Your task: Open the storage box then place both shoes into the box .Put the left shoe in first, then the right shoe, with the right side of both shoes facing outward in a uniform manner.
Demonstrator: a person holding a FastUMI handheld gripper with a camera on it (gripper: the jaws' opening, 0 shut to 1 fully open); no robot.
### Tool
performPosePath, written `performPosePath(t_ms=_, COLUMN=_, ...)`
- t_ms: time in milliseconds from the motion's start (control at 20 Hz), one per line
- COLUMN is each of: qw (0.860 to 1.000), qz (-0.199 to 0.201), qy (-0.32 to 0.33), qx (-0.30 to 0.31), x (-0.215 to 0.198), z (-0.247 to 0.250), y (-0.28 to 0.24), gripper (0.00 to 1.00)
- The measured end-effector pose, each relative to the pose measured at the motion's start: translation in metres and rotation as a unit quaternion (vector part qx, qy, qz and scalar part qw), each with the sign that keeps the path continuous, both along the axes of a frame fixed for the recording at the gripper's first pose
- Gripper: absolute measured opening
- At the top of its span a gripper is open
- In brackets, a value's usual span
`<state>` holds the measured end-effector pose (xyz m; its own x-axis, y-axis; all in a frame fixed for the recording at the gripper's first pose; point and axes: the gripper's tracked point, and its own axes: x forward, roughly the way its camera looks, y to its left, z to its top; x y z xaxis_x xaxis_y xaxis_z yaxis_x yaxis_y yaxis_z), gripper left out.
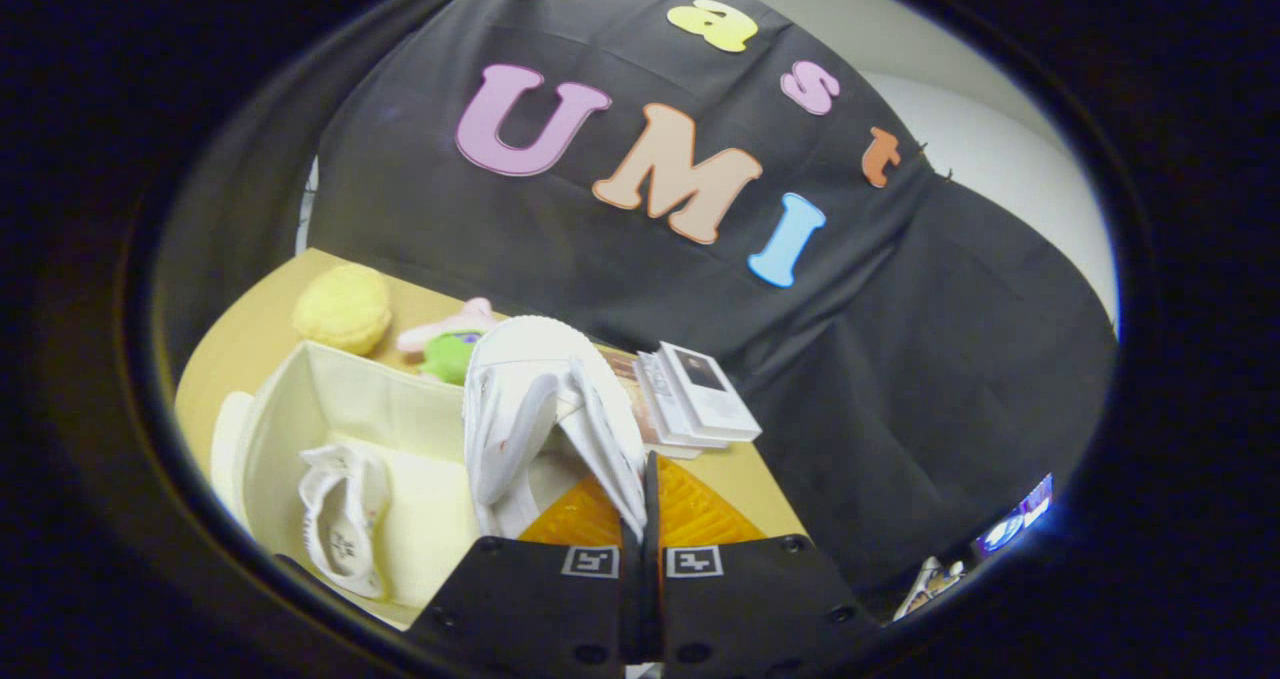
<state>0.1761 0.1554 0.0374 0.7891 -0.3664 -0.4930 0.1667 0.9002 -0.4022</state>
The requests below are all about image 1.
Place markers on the white patterned object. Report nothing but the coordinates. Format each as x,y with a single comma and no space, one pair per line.
930,581

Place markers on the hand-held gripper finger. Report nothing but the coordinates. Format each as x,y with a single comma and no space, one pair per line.
630,589
652,579

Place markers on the round yellow plush toy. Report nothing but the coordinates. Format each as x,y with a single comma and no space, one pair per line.
345,309

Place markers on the glowing blue screen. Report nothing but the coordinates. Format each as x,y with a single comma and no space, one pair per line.
1015,519

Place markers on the beige fabric storage box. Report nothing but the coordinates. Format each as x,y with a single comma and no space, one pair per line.
420,519

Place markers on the brown book with white pages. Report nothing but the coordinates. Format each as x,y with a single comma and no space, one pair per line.
622,367

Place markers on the white book with dark picture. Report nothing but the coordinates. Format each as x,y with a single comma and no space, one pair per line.
710,399

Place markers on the green and pink plush toy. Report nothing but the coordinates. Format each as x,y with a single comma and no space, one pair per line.
450,354

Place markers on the white canvas shoe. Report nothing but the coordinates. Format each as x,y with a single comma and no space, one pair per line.
345,519
520,379

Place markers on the thick white book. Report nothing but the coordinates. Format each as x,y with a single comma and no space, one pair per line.
655,399

